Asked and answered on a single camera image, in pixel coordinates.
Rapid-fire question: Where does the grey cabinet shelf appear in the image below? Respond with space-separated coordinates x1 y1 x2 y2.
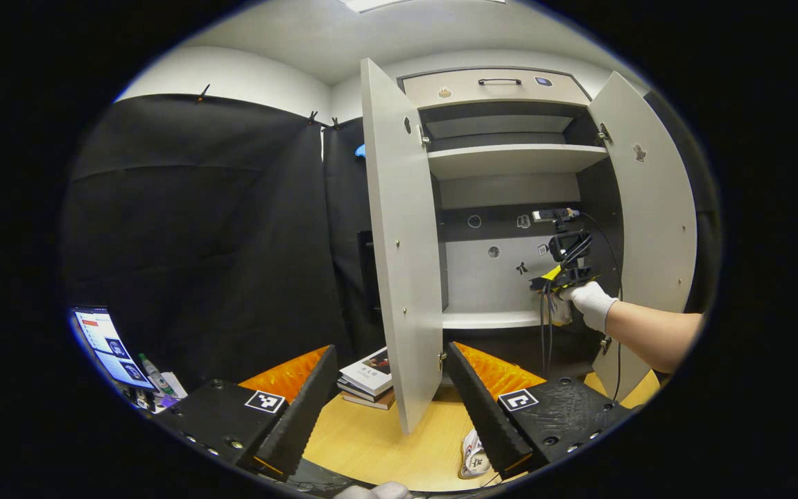
442 310 552 330
428 143 609 181

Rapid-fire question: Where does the ceiling light panel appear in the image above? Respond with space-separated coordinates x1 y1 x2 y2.
340 0 507 13

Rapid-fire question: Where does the beige cabinet drawer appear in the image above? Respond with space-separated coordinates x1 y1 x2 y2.
402 69 590 110

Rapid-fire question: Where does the grey shoe cabinet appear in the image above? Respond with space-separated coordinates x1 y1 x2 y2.
397 67 627 389

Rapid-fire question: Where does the white canvas shoe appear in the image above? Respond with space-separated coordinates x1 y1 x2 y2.
459 428 492 480

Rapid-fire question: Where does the brown book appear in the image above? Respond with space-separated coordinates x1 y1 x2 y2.
343 392 397 411

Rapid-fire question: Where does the computer screen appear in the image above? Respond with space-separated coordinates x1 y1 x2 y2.
69 307 157 392

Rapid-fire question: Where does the dark spine book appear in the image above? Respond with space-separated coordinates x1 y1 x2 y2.
336 385 394 404

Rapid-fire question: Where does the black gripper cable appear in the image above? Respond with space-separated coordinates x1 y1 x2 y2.
539 288 555 380

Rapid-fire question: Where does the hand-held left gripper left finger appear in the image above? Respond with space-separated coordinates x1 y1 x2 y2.
155 344 338 482

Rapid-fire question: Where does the white cover book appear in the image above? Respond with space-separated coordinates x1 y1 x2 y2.
338 347 394 397

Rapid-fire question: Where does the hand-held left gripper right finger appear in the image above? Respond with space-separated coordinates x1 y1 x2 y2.
446 342 634 480

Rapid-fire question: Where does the grey cabinet door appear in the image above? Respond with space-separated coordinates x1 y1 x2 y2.
587 71 699 401
361 58 444 436

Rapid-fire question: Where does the clear plastic bottle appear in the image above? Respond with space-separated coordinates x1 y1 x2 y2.
139 353 174 397

